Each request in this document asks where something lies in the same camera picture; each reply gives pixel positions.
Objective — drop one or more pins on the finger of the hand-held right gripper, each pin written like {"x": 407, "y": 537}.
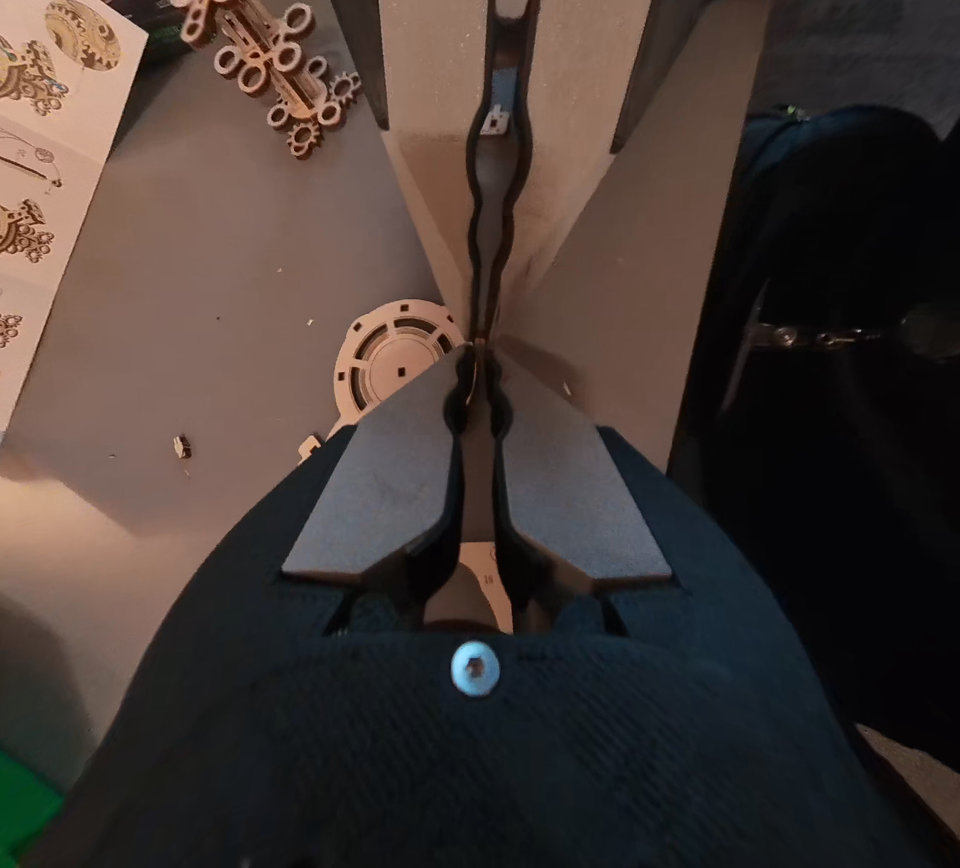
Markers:
{"x": 427, "y": 43}
{"x": 592, "y": 43}

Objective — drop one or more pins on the small wooden peg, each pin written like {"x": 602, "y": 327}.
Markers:
{"x": 181, "y": 446}

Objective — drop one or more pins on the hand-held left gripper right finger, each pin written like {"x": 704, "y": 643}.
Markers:
{"x": 585, "y": 501}

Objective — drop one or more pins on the green plastic bin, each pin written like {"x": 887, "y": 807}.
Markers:
{"x": 22, "y": 815}

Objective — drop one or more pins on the folded paper instruction leaflet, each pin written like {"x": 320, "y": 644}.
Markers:
{"x": 82, "y": 126}

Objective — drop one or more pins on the wooden sheet with peg outlines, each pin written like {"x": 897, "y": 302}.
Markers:
{"x": 480, "y": 576}

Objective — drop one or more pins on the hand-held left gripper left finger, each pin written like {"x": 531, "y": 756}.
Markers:
{"x": 375, "y": 501}

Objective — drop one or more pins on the white printed tag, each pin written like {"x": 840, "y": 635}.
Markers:
{"x": 495, "y": 122}

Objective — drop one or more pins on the assembled wooden loop model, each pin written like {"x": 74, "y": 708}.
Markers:
{"x": 296, "y": 96}

